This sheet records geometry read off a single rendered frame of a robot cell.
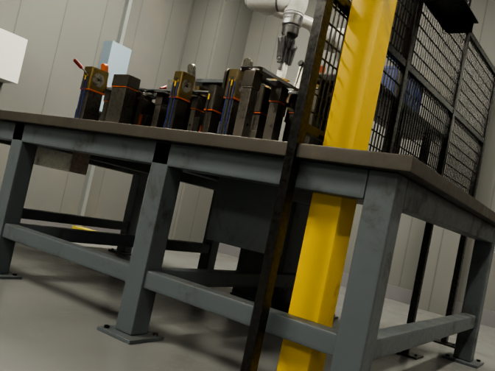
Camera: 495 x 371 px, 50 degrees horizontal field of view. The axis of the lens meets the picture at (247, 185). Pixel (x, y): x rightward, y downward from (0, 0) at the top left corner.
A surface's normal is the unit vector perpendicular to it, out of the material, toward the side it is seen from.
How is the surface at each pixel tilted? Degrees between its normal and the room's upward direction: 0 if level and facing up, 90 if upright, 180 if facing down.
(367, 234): 90
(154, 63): 90
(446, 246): 90
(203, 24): 90
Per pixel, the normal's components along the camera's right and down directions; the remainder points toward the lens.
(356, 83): -0.58, -0.16
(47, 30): 0.81, 0.14
